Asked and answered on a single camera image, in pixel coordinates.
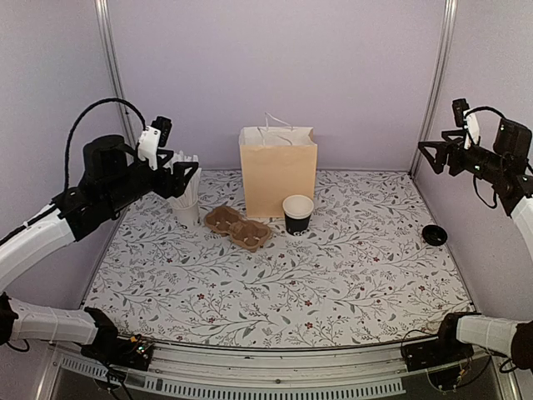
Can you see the right aluminium frame post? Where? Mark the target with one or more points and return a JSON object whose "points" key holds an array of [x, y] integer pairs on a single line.
{"points": [[442, 57]]}

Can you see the white wrapped straws bundle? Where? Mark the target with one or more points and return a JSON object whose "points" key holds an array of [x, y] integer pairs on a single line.
{"points": [[192, 176]]}

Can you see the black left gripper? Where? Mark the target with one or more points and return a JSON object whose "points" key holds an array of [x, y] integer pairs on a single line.
{"points": [[176, 187]]}

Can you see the floral patterned table mat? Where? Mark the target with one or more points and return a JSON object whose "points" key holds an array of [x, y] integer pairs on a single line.
{"points": [[361, 274]]}

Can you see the aluminium frame post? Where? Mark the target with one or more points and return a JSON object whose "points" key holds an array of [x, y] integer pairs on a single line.
{"points": [[442, 57], [105, 31]]}

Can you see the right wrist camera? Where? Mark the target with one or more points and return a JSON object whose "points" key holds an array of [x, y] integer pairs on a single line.
{"points": [[467, 121]]}

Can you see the brown pulp cup carrier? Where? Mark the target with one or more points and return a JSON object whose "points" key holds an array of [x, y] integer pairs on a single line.
{"points": [[245, 233]]}

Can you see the left aluminium frame post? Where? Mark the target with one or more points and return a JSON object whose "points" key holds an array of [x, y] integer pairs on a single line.
{"points": [[105, 31]]}

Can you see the white cup holding straws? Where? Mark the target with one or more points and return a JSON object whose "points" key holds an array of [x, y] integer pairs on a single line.
{"points": [[186, 215]]}

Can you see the kraft paper takeout bag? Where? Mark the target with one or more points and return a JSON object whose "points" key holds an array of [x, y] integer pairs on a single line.
{"points": [[278, 160]]}

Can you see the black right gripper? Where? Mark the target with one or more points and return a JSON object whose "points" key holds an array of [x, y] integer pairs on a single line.
{"points": [[443, 147]]}

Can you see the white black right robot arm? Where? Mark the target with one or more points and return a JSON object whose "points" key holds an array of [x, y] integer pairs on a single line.
{"points": [[504, 167]]}

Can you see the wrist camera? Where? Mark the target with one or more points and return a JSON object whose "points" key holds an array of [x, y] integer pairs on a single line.
{"points": [[153, 137], [467, 121]]}

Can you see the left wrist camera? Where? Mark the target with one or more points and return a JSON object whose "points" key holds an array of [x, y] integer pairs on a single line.
{"points": [[153, 137]]}

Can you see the black paper coffee cup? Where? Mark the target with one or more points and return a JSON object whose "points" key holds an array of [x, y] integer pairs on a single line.
{"points": [[297, 213]]}

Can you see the front aluminium rail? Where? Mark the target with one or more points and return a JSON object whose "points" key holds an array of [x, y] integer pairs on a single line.
{"points": [[188, 371]]}

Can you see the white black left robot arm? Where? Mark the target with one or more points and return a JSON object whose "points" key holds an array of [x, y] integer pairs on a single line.
{"points": [[69, 218]]}

